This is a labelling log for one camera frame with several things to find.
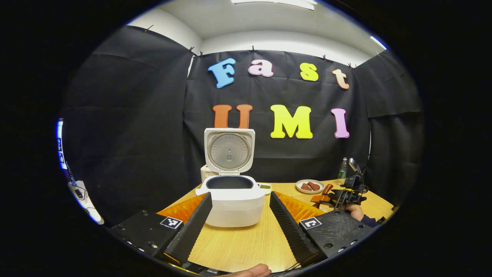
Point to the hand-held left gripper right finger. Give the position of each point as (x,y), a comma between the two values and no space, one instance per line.
(290,227)

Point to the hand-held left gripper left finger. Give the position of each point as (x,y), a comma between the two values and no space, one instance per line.
(192,227)

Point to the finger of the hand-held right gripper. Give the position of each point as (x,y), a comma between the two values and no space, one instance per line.
(318,199)

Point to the white rice cooker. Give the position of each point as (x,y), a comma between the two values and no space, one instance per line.
(234,211)

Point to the brown meat piece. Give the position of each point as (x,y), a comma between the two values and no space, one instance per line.
(314,186)
(306,187)

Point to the round white plate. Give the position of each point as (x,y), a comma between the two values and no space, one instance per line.
(301,190)

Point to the green label water bottle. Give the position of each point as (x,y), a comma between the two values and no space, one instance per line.
(343,171)

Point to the small white side dish tray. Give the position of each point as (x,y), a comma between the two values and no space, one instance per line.
(265,187)

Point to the white toaster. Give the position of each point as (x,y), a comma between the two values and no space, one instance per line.
(203,175)

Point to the black backdrop cloth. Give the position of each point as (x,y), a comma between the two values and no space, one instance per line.
(134,115)

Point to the small ceiling light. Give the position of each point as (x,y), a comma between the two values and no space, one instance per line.
(378,42)

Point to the long ceiling light panel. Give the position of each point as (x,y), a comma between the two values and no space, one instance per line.
(276,3)

